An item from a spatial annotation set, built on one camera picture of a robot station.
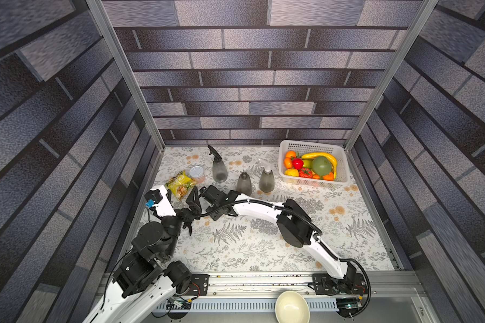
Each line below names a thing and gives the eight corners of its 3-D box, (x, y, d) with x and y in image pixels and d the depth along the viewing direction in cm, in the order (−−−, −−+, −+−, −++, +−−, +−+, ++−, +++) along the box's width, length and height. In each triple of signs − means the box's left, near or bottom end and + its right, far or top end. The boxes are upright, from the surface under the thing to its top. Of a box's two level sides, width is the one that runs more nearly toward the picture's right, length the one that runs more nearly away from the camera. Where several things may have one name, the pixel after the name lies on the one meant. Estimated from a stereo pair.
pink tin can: (190, 184, 105) (187, 178, 100) (193, 172, 110) (190, 165, 106) (203, 184, 105) (201, 178, 100) (205, 172, 110) (204, 165, 106)
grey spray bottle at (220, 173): (218, 184, 105) (215, 168, 94) (213, 179, 107) (210, 162, 96) (227, 178, 108) (225, 162, 96) (222, 173, 110) (220, 156, 99)
